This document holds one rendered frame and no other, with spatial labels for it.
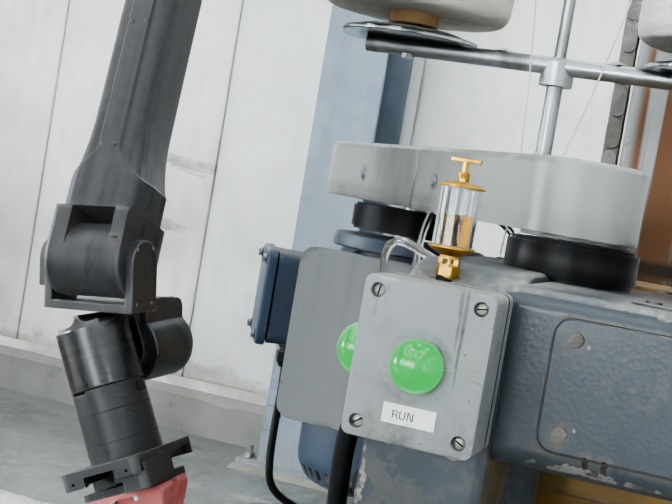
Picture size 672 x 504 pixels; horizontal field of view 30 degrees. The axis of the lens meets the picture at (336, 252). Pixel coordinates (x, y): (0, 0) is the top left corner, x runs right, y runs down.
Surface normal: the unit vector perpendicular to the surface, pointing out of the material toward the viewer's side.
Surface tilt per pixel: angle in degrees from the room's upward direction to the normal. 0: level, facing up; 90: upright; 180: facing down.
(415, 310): 90
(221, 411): 90
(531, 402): 90
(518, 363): 90
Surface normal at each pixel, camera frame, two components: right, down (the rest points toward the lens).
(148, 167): 0.92, -0.18
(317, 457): -0.72, -0.07
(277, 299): 0.12, 0.07
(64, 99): -0.32, 0.00
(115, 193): -0.35, -0.32
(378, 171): -0.93, -0.14
